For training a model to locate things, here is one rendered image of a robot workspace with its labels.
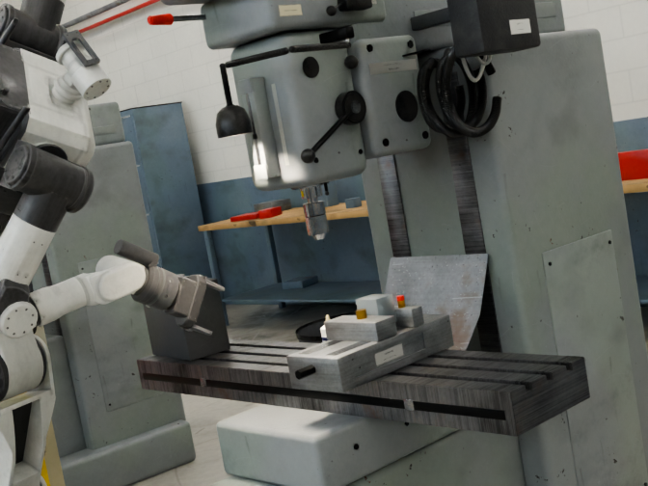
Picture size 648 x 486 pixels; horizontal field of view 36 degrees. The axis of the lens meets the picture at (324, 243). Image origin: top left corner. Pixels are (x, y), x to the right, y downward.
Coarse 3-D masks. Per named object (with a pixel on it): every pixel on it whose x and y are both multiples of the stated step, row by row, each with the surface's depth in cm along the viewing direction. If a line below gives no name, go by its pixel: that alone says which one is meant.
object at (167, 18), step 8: (152, 16) 204; (160, 16) 205; (168, 16) 206; (176, 16) 208; (184, 16) 210; (192, 16) 211; (200, 16) 212; (152, 24) 205; (160, 24) 206; (168, 24) 207
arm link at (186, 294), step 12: (168, 276) 219; (192, 276) 228; (204, 276) 228; (168, 288) 218; (180, 288) 222; (192, 288) 224; (204, 288) 226; (156, 300) 217; (168, 300) 219; (180, 300) 222; (192, 300) 224; (168, 312) 223; (180, 312) 222; (192, 312) 224; (180, 324) 224; (192, 324) 224
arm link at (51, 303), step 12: (48, 288) 205; (60, 288) 206; (72, 288) 206; (36, 300) 202; (48, 300) 203; (60, 300) 204; (72, 300) 206; (84, 300) 208; (48, 312) 203; (60, 312) 205; (36, 324) 202
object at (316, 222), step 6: (306, 210) 217; (312, 210) 216; (318, 210) 217; (324, 210) 218; (306, 216) 218; (312, 216) 217; (318, 216) 217; (324, 216) 218; (306, 222) 218; (312, 222) 217; (318, 222) 217; (324, 222) 217; (312, 228) 217; (318, 228) 217; (324, 228) 217; (312, 234) 217
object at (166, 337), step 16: (208, 288) 254; (208, 304) 254; (160, 320) 260; (208, 320) 254; (224, 320) 256; (160, 336) 262; (176, 336) 254; (192, 336) 251; (208, 336) 254; (224, 336) 256; (160, 352) 264; (176, 352) 256; (192, 352) 251; (208, 352) 253
